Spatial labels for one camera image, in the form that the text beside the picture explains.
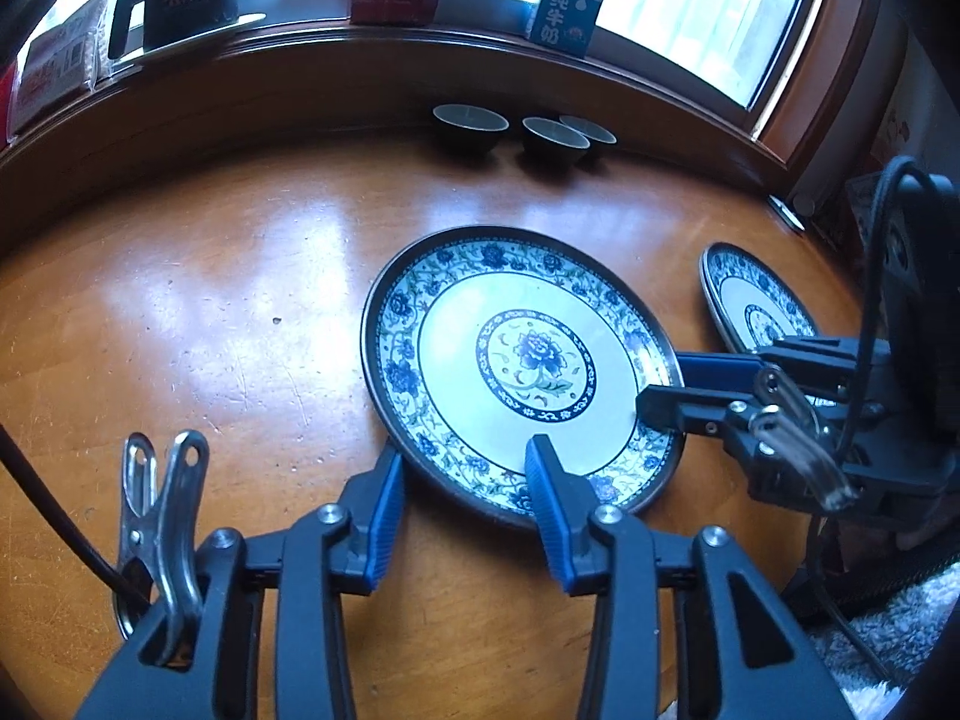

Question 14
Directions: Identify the metal spring clip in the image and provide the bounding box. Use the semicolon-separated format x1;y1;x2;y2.
116;431;211;668
746;403;860;512

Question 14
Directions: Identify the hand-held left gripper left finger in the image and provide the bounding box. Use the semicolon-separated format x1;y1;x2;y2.
75;446;406;720

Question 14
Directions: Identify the small blue floral plate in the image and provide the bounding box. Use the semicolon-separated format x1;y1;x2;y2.
699;241;820;355

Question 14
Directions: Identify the red and white packet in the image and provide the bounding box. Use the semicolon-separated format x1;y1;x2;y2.
7;0;110;142

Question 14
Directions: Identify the silver tray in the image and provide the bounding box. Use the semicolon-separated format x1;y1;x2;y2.
112;13;267;70

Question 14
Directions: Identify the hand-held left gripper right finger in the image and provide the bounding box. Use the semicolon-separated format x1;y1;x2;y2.
525;435;856;720

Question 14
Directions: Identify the blue and white milk carton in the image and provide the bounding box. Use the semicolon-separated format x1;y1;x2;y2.
525;0;607;57

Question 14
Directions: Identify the white fluffy rug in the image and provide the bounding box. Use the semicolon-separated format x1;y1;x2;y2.
806;562;960;720

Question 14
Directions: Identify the small white object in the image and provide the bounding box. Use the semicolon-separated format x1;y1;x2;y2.
766;195;807;232

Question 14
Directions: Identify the window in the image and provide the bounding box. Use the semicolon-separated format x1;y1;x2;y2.
30;0;837;110

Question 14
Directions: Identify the medium blue floral plate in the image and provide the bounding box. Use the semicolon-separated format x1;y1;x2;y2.
360;225;685;533

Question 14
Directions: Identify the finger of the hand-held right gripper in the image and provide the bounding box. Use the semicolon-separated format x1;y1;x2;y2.
636;387;781;496
675;337;893;402

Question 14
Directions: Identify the small dark bowl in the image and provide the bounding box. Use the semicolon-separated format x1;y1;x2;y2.
521;116;591;170
559;114;617;160
433;103;511;158

